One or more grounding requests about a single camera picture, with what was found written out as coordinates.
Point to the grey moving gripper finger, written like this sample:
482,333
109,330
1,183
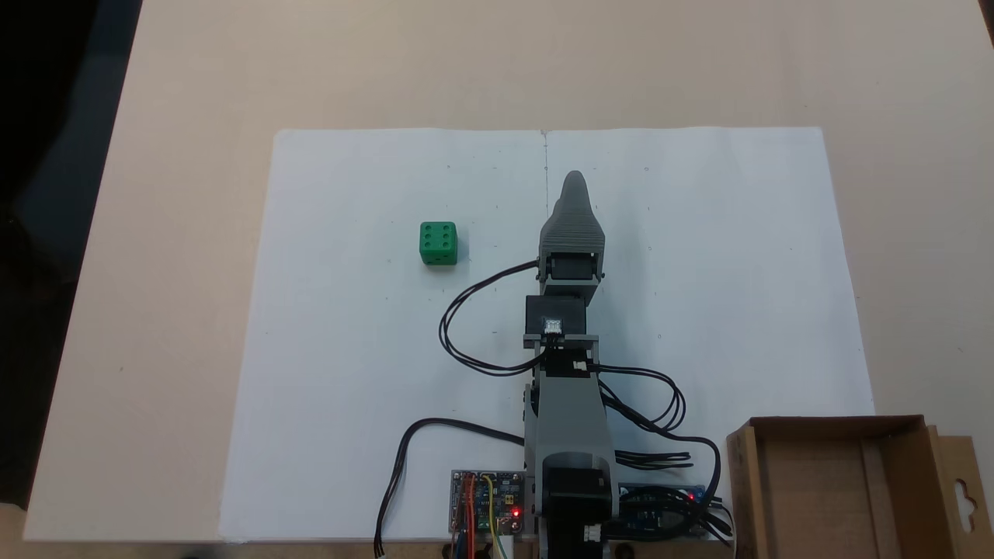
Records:
573,229

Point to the green dice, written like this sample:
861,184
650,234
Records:
438,242

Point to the white paper sheet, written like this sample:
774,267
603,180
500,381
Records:
349,373
738,295

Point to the blue circuit board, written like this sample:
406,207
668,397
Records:
652,520

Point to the brown cardboard box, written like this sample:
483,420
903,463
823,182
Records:
815,497

